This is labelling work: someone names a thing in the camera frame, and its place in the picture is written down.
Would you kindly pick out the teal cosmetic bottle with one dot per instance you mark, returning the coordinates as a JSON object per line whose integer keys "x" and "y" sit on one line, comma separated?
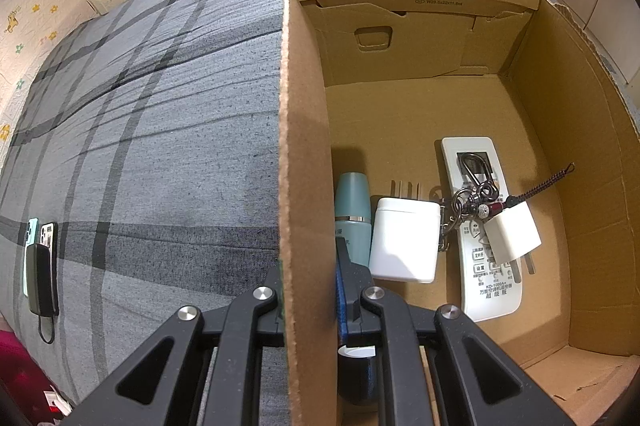
{"x": 352, "y": 201}

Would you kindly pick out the small black glossy device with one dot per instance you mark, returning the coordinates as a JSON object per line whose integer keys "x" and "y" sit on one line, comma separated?
{"x": 357, "y": 376}

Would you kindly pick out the brown cardboard box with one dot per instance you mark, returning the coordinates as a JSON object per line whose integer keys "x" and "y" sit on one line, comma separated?
{"x": 400, "y": 106}

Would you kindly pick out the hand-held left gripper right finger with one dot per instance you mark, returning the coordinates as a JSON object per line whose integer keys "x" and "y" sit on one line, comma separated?
{"x": 342, "y": 301}

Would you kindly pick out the cream wardrobe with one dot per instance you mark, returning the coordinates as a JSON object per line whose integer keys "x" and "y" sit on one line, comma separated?
{"x": 605, "y": 16}

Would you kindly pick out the black power bank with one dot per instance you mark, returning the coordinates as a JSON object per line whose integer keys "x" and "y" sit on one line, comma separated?
{"x": 42, "y": 278}

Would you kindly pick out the large white charger plug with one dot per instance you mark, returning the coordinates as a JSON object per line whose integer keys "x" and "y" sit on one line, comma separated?
{"x": 405, "y": 241}

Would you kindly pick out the white remote control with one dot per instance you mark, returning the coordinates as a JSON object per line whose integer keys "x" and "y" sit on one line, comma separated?
{"x": 492, "y": 301}

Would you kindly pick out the teal smartphone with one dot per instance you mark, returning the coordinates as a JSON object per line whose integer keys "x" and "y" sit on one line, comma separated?
{"x": 31, "y": 231}

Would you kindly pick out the grey plaid bed sheet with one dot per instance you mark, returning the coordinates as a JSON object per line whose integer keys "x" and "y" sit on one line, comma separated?
{"x": 150, "y": 131}

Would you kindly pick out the red cloth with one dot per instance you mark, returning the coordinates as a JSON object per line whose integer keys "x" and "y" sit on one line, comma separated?
{"x": 25, "y": 376}

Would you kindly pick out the silver smartphone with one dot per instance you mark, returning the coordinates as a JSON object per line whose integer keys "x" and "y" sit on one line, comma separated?
{"x": 50, "y": 233}

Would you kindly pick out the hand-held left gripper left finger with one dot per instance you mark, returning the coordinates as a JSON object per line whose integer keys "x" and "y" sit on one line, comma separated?
{"x": 250, "y": 306}

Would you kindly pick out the small white cube charger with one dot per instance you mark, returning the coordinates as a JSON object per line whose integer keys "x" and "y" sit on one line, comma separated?
{"x": 515, "y": 231}

